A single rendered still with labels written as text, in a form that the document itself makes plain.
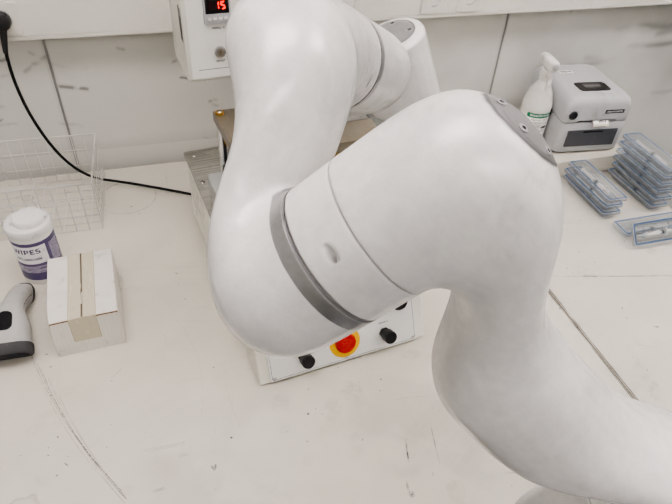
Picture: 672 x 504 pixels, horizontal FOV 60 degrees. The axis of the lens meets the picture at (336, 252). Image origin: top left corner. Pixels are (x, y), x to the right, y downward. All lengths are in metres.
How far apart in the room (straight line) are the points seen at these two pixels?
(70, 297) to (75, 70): 0.62
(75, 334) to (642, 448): 0.94
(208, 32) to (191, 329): 0.56
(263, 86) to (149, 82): 1.23
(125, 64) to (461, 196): 1.33
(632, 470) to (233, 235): 0.33
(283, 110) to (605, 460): 0.33
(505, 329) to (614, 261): 1.17
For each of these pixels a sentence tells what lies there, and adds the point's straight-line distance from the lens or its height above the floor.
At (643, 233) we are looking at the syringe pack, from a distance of 1.59.
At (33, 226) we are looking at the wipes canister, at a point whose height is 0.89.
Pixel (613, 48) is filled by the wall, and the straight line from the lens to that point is 2.10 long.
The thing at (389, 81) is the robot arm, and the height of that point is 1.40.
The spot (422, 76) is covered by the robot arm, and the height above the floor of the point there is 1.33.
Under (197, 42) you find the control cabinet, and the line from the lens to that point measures 1.13.
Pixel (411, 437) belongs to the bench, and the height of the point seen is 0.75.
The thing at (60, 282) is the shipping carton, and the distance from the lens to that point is 1.23.
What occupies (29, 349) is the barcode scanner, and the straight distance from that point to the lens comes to 1.20.
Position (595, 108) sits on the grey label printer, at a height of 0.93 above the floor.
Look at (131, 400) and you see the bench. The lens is 1.12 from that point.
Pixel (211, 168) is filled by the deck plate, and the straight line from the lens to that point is 1.31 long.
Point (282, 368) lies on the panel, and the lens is 1.09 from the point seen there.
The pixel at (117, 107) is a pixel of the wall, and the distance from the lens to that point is 1.63.
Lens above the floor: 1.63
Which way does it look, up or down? 41 degrees down
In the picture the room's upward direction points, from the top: 4 degrees clockwise
